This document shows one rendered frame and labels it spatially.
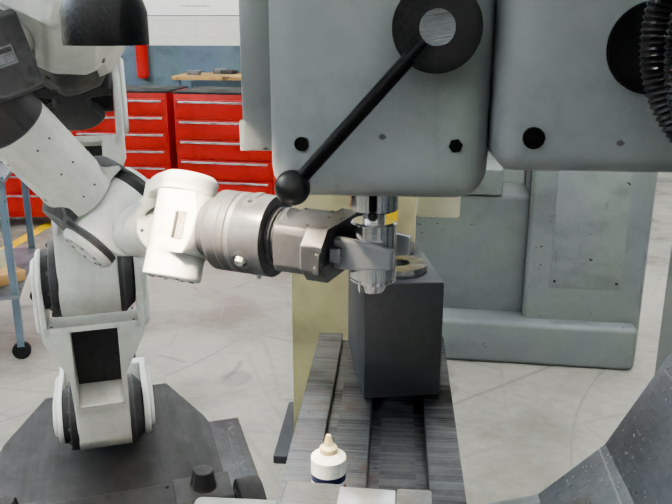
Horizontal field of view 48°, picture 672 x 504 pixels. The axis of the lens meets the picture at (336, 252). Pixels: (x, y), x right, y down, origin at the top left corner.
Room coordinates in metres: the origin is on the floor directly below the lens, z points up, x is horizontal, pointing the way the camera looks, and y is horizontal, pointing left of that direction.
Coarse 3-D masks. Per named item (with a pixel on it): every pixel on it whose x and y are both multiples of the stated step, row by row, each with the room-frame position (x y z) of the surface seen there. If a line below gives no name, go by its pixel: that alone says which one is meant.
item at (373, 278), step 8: (352, 232) 0.73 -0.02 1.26; (368, 240) 0.72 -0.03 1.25; (376, 240) 0.72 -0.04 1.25; (384, 240) 0.72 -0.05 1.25; (392, 240) 0.73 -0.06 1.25; (352, 272) 0.73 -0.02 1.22; (360, 272) 0.72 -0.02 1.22; (368, 272) 0.72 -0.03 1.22; (376, 272) 0.72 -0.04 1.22; (384, 272) 0.72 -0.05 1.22; (392, 272) 0.73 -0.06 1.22; (352, 280) 0.73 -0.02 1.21; (360, 280) 0.72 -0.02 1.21; (368, 280) 0.72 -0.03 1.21; (376, 280) 0.72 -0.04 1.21; (384, 280) 0.72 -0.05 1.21; (392, 280) 0.73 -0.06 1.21
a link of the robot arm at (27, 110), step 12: (24, 96) 0.94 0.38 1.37; (36, 96) 0.97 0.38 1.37; (0, 108) 0.91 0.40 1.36; (12, 108) 0.92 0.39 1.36; (24, 108) 0.93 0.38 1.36; (36, 108) 0.95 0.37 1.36; (0, 120) 0.91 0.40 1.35; (12, 120) 0.92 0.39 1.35; (24, 120) 0.93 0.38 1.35; (36, 120) 0.95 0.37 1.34; (0, 132) 0.92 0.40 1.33; (12, 132) 0.93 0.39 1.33; (24, 132) 0.93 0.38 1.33; (0, 144) 0.93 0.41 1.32
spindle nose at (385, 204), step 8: (352, 200) 0.73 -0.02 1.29; (360, 200) 0.72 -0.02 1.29; (368, 200) 0.72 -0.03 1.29; (384, 200) 0.72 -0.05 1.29; (392, 200) 0.73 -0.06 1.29; (352, 208) 0.73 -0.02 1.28; (360, 208) 0.72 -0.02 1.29; (368, 208) 0.72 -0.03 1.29; (384, 208) 0.72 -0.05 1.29; (392, 208) 0.73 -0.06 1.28
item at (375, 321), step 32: (416, 256) 1.16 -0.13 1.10; (352, 288) 1.21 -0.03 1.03; (416, 288) 1.07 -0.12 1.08; (352, 320) 1.21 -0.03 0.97; (384, 320) 1.06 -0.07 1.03; (416, 320) 1.07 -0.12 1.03; (352, 352) 1.21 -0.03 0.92; (384, 352) 1.06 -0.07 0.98; (416, 352) 1.07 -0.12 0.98; (384, 384) 1.06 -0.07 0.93; (416, 384) 1.07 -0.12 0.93
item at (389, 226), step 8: (360, 216) 0.76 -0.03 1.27; (352, 224) 0.73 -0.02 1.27; (360, 224) 0.73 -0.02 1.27; (368, 224) 0.73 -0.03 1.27; (376, 224) 0.73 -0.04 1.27; (384, 224) 0.73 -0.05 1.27; (392, 224) 0.73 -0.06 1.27; (360, 232) 0.72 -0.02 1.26; (368, 232) 0.72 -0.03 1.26; (376, 232) 0.72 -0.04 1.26; (384, 232) 0.72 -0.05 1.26; (392, 232) 0.73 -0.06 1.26
